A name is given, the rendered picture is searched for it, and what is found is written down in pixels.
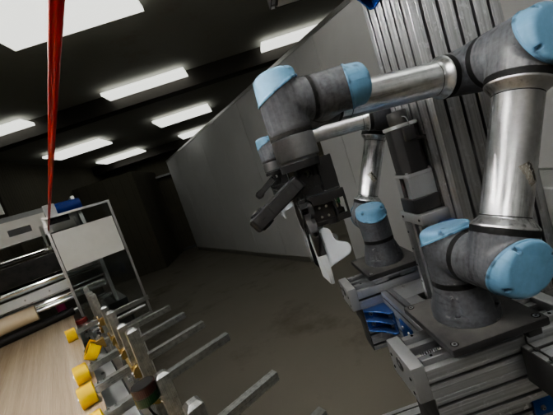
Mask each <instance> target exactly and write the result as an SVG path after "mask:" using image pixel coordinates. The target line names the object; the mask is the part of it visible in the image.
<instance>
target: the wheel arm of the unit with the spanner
mask: <svg viewBox="0 0 553 415"><path fill-rule="evenodd" d="M278 380H279V376H278V374H277V372H276V371H274V370H271V371H269V372H268V373H267V374H266V375H265V376H264V377H263V378H262V379H260V380H259V381H258V382H257V383H255V384H254V385H253V386H252V387H250V388H249V389H248V390H246V391H245V392H244V393H243V394H241V395H240V396H239V397H238V398H237V399H236V400H235V401H234V402H233V403H231V404H230V405H229V406H227V407H226V408H225V409H224V410H222V411H221V412H220V413H219V414H217V415H240V414H241V413H242V412H243V411H244V410H245V409H246V408H247V407H249V406H250V405H251V404H252V403H253V402H254V401H256V400H257V399H258V398H259V397H260V396H262V395H263V394H264V393H265V392H266V391H267V390H269V389H270V388H271V387H272V386H273V385H274V384H275V383H276V382H277V381H278Z"/></svg>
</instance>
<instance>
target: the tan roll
mask: <svg viewBox="0 0 553 415"><path fill-rule="evenodd" d="M72 299H74V297H73V295H70V296H68V297H65V298H63V299H62V300H59V301H56V302H54V303H52V304H50V305H47V306H44V307H42V308H40V309H38V310H36V309H35V306H34V305H33V306H30V307H28V308H26V309H24V310H20V311H18V312H16V313H14V314H12V315H9V316H6V317H4V318H2V319H0V337H1V336H3V335H5V334H7V333H10V332H12V331H14V330H16V329H19V328H21V327H23V326H26V325H28V324H30V323H33V322H35V321H36V320H38V319H40V317H39V313H42V312H44V311H46V310H49V309H51V308H53V307H55V306H57V305H61V304H62V303H64V302H67V301H70V300H72Z"/></svg>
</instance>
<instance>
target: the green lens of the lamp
mask: <svg viewBox="0 0 553 415"><path fill-rule="evenodd" d="M159 397H160V391H159V389H158V386H157V387H156V390H155V392H154V393H153V394H152V395H150V396H149V397H148V398H146V399H143V400H141V401H135V400H134V403H135V404H136V406H137V409H144V408H148V407H150V406H151V405H152V404H153V403H154V402H155V401H156V400H157V399H158V398H159Z"/></svg>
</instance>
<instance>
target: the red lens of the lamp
mask: <svg viewBox="0 0 553 415"><path fill-rule="evenodd" d="M149 376H151V377H153V380H152V382H151V383H150V384H149V385H148V386H147V387H146V388H145V389H142V390H140V391H137V392H135V393H133V392H132V391H131V389H130V393H131V395H132V398H133V400H135V401H138V400H142V399H144V398H146V397H147V396H149V395H150V394H152V393H153V392H154V391H155V389H156V387H157V384H156V381H155V378H154V376H152V375H149Z"/></svg>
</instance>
